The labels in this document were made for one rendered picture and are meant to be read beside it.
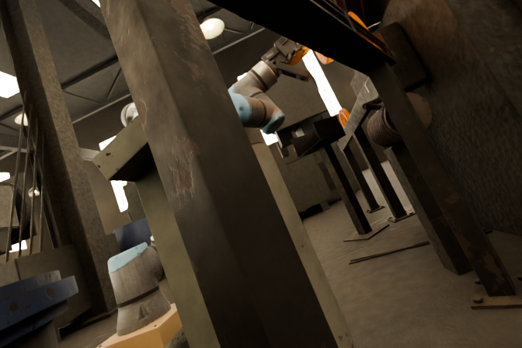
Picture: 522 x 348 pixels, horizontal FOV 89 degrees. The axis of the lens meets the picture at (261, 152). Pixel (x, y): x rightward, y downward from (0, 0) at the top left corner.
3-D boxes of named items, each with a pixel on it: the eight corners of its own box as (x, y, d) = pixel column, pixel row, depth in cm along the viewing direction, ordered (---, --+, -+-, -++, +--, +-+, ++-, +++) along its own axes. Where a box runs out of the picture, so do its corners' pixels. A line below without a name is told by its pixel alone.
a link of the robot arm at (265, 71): (266, 83, 86) (269, 93, 96) (278, 73, 86) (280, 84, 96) (249, 64, 88) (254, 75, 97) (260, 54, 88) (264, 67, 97)
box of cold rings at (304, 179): (327, 203, 421) (306, 158, 435) (338, 205, 339) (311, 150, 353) (268, 228, 422) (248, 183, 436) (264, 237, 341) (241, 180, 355)
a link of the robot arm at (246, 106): (107, 102, 106) (241, 85, 68) (137, 106, 116) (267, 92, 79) (107, 131, 106) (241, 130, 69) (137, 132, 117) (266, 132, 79)
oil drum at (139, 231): (181, 268, 401) (161, 213, 417) (160, 282, 343) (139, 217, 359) (146, 283, 406) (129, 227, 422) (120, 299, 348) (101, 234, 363)
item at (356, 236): (358, 229, 175) (312, 132, 188) (391, 224, 153) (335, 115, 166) (337, 242, 165) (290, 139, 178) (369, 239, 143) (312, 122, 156)
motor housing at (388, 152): (473, 251, 85) (393, 106, 94) (533, 273, 63) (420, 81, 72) (434, 266, 86) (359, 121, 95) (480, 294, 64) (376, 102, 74)
